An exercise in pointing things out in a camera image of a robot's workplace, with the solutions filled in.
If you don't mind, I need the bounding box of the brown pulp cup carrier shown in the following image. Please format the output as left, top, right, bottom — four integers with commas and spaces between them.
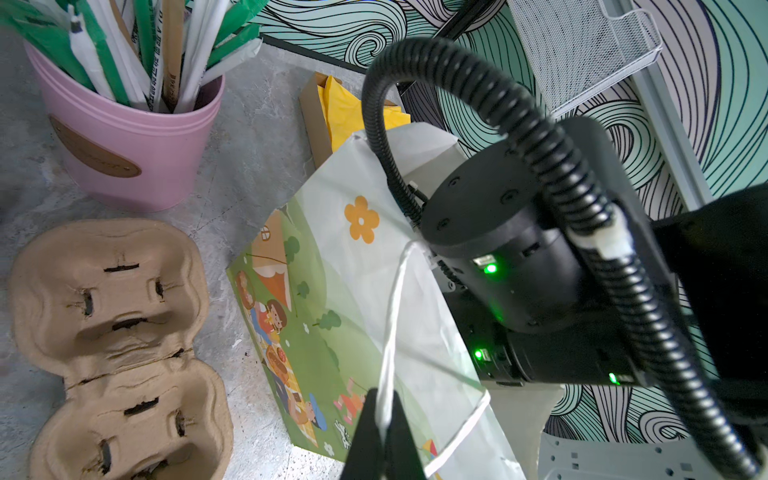
9, 218, 233, 479

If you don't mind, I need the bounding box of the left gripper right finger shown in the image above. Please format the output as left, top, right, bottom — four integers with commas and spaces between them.
383, 392, 426, 480

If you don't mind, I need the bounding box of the clear acrylic wall holder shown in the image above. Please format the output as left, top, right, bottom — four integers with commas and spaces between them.
508, 0, 664, 118

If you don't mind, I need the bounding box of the aluminium rail right wall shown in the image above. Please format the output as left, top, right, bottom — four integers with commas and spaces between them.
599, 0, 715, 211

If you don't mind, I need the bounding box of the brown cardboard napkin tray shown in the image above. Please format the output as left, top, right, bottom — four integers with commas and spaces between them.
298, 71, 400, 169

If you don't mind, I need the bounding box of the pink cup holder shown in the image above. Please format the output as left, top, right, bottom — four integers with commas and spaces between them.
25, 44, 225, 212

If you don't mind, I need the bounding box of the yellow napkin stack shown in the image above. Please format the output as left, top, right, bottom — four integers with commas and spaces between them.
317, 76, 413, 154

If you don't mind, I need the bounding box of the white paper takeout bag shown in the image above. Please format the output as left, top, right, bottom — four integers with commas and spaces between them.
227, 132, 523, 479

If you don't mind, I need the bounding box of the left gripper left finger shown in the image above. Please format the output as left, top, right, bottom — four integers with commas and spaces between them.
339, 388, 384, 480

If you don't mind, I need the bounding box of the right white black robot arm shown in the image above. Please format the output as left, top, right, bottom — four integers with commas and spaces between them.
362, 38, 767, 479

